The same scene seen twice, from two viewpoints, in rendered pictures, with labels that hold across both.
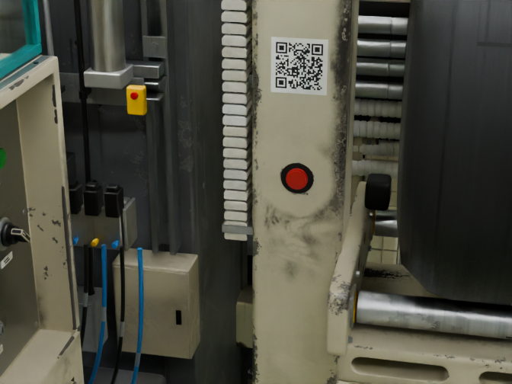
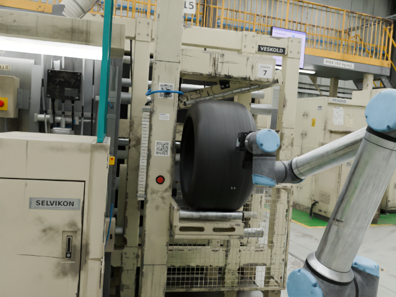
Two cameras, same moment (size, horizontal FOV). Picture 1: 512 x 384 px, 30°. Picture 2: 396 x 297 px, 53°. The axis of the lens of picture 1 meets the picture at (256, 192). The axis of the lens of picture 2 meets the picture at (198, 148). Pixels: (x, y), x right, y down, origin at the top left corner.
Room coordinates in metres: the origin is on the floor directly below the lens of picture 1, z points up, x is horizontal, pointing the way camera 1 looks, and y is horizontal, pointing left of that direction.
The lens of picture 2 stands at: (-0.69, 0.59, 1.34)
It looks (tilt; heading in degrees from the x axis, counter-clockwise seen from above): 3 degrees down; 336
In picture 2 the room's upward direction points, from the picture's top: 4 degrees clockwise
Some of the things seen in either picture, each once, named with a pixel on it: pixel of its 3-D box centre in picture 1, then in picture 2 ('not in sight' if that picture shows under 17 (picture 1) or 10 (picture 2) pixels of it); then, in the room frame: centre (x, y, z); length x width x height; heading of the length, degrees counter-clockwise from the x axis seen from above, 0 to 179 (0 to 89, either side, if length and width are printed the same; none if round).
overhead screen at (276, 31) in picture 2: not in sight; (287, 48); (4.28, -2.94, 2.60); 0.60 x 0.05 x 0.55; 88
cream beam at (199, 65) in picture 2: not in sight; (221, 68); (1.52, -0.51, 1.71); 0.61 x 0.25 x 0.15; 78
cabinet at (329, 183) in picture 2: not in sight; (349, 182); (4.20, -4.28, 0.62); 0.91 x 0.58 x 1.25; 88
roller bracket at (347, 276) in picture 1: (354, 259); (171, 207); (1.29, -0.15, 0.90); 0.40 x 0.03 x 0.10; 168
